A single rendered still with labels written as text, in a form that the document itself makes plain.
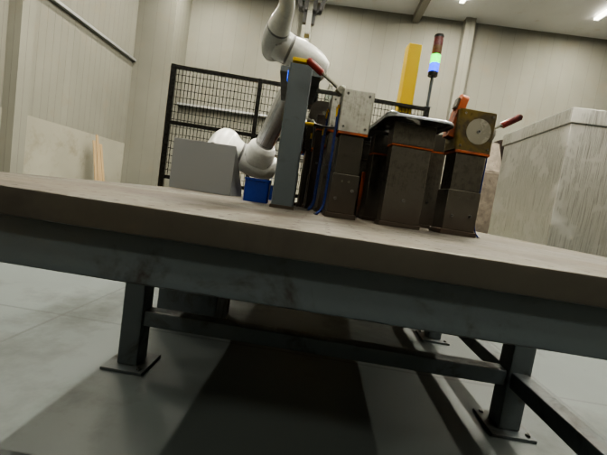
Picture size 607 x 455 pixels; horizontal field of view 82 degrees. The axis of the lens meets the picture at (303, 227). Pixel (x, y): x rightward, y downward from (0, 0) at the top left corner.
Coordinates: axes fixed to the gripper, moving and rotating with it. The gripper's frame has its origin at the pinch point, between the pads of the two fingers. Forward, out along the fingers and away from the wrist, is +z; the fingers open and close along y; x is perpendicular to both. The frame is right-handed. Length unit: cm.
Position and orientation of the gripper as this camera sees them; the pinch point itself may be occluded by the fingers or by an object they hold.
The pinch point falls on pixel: (308, 24)
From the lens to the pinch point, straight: 125.0
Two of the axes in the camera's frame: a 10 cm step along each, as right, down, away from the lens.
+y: 9.9, 1.4, 0.7
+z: -1.5, 9.9, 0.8
